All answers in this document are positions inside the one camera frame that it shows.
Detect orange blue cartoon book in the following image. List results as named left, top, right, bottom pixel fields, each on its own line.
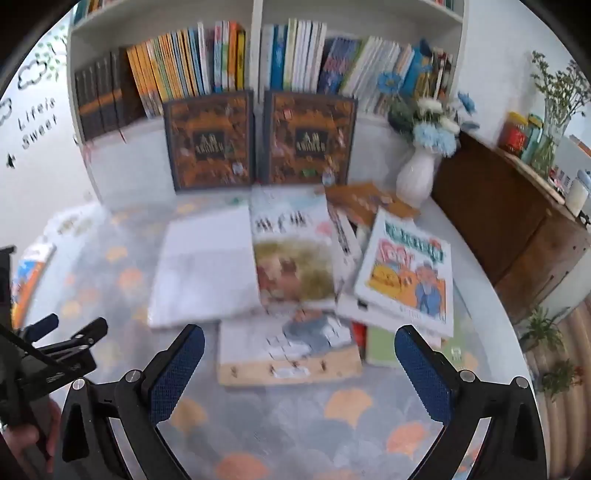
left=10, top=242, right=57, bottom=326

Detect large white cover book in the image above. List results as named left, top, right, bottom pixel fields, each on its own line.
left=147, top=203, right=262, bottom=329

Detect red label jar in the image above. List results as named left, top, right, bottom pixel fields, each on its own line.
left=499, top=112, right=529, bottom=155

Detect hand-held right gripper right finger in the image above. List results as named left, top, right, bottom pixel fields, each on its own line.
left=394, top=324, right=548, bottom=480

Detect green landscape cover book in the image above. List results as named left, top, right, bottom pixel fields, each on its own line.
left=365, top=320, right=465, bottom=370

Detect beige blue cover book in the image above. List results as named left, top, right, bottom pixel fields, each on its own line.
left=216, top=308, right=365, bottom=387

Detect orange brown cover book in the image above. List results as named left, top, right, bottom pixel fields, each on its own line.
left=324, top=181, right=422, bottom=228

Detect black device with green light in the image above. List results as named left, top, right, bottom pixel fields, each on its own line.
left=524, top=295, right=591, bottom=467

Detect tan printed card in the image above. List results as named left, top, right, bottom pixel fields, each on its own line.
left=496, top=148, right=566, bottom=204

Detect white box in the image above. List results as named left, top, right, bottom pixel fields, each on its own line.
left=554, top=134, right=591, bottom=185

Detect brown wooden cabinet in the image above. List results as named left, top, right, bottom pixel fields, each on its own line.
left=431, top=131, right=591, bottom=324

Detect row of yellow orange books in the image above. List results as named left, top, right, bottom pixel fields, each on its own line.
left=127, top=21, right=247, bottom=118

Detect black lettering wall decal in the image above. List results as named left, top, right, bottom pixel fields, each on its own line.
left=16, top=97, right=58, bottom=149

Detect red spine book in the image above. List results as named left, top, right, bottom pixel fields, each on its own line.
left=352, top=322, right=369, bottom=358

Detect row of white blue books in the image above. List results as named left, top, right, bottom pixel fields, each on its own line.
left=259, top=18, right=455, bottom=116

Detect row of mixed colour books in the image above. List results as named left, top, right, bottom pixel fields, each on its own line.
left=74, top=0, right=122, bottom=24

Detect white cylindrical container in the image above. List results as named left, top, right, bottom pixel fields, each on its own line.
left=566, top=171, right=591, bottom=217

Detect green leaf wall decal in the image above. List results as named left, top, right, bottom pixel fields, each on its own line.
left=32, top=25, right=70, bottom=81

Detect white picture cover book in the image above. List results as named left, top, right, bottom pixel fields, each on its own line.
left=329, top=205, right=368, bottom=289

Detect large dark ornate book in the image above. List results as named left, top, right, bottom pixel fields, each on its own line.
left=163, top=90, right=256, bottom=192
left=262, top=90, right=358, bottom=185

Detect green potted plant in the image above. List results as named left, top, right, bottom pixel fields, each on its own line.
left=519, top=302, right=573, bottom=354
left=538, top=359, right=585, bottom=398

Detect person's left hand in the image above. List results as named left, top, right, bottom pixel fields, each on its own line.
left=0, top=401, right=62, bottom=461

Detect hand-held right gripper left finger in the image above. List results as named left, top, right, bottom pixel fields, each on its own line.
left=60, top=324, right=206, bottom=480

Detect pale illustrated cover book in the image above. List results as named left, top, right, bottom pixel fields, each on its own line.
left=249, top=187, right=339, bottom=312

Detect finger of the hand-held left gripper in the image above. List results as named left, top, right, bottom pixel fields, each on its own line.
left=33, top=318, right=109, bottom=385
left=21, top=314, right=60, bottom=342

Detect glass vase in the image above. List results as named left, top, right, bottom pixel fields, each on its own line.
left=531, top=104, right=571, bottom=178

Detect teal canister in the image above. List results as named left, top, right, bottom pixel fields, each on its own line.
left=522, top=114, right=546, bottom=162

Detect white cartoon cover book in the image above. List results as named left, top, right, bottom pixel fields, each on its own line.
left=352, top=209, right=455, bottom=339

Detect grey orange fan-pattern mat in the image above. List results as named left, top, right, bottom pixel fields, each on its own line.
left=51, top=198, right=509, bottom=480

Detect green leafy stems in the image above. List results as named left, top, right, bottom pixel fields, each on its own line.
left=529, top=51, right=589, bottom=139

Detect white back cover book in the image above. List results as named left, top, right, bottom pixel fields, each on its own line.
left=333, top=277, right=370, bottom=326

